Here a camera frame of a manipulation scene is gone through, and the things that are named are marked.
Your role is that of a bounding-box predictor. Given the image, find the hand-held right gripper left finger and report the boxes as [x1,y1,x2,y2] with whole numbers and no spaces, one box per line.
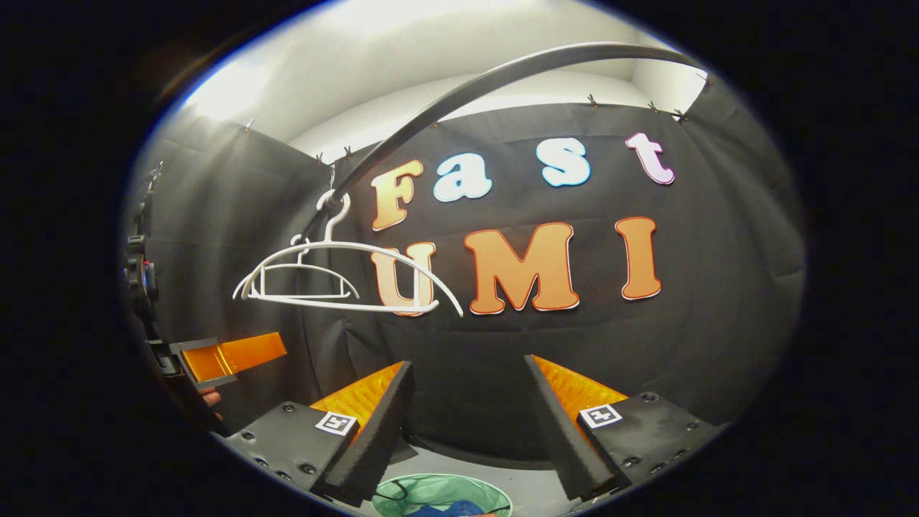
[215,361,417,509]

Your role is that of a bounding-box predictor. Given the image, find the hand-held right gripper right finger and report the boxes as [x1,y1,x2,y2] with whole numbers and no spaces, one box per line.
[523,354,726,502]

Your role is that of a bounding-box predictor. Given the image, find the green laundry hamper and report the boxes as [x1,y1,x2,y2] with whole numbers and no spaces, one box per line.
[371,472,514,517]

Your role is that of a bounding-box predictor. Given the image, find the blue corduroy jacket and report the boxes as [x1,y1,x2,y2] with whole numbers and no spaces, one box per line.
[408,499,490,517]

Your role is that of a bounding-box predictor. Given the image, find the white plastic hanger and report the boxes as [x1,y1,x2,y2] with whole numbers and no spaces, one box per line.
[232,188,465,318]
[250,234,360,302]

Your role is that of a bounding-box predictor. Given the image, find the ceiling light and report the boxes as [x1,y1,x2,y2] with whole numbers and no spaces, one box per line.
[183,61,270,123]

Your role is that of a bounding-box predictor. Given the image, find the black clothes rack rail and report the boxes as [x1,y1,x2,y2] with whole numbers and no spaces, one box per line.
[302,42,712,241]

